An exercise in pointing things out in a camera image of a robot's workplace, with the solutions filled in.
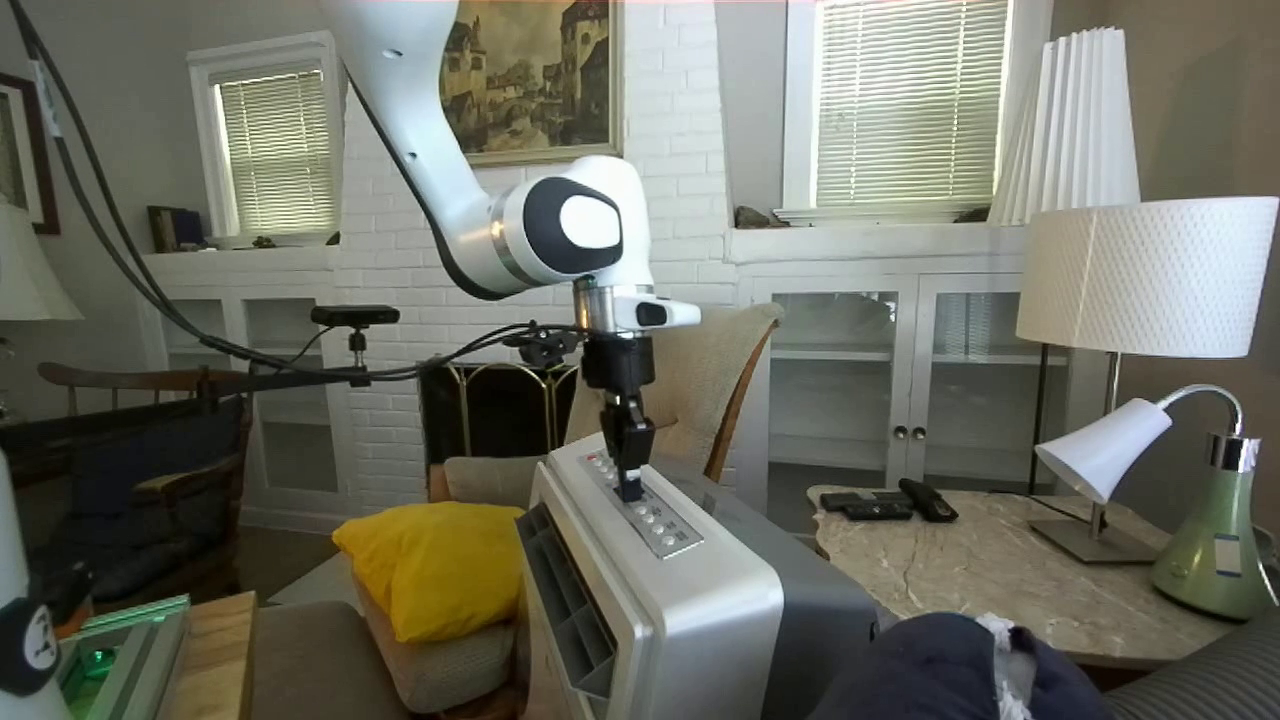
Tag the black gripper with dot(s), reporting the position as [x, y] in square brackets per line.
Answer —
[616, 363]

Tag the white portable air conditioner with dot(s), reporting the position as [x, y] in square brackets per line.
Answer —
[665, 615]

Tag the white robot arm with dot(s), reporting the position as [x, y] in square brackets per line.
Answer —
[427, 145]

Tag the wooden chair cream throw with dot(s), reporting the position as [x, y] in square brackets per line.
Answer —
[723, 363]

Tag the black gold fireplace screen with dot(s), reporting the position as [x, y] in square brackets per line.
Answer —
[487, 407]

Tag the black remote control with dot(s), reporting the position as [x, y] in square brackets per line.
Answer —
[837, 502]
[881, 510]
[929, 502]

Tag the white glass door cabinet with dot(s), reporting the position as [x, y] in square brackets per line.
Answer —
[852, 387]
[300, 452]

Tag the yellow cushion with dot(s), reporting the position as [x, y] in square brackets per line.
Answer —
[427, 565]

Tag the marble top side table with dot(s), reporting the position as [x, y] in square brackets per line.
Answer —
[963, 572]

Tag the framed landscape painting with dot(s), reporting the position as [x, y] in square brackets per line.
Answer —
[545, 83]

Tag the navy blue blanket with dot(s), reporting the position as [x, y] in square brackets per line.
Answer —
[921, 675]

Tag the window with white blinds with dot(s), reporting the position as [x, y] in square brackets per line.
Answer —
[272, 152]
[904, 101]

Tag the white knotted blanket tie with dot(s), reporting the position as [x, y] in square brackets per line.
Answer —
[1005, 665]

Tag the light wooden table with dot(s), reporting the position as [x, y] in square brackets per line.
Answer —
[214, 665]

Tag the small dark shelf object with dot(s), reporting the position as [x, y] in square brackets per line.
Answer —
[178, 229]

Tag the dark wooden settee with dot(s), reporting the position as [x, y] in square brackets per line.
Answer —
[134, 504]

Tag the floor lamp pleated white shade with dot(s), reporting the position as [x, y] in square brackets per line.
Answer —
[1067, 135]

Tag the table lamp white drum shade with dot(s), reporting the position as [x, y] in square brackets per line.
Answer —
[1145, 272]

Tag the green lit electronic box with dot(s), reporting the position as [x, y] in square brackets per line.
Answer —
[113, 663]

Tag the green desk lamp white shade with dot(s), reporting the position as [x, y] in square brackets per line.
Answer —
[1205, 561]

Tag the white conical lampshade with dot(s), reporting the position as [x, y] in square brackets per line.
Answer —
[25, 281]

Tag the black stereo camera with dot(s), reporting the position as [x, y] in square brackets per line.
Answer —
[355, 317]

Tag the black camera stand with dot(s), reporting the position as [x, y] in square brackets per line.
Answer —
[286, 377]

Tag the white cylindrical post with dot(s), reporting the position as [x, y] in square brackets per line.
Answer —
[11, 533]

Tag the dark framed wall picture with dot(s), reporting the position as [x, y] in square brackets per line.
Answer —
[42, 172]

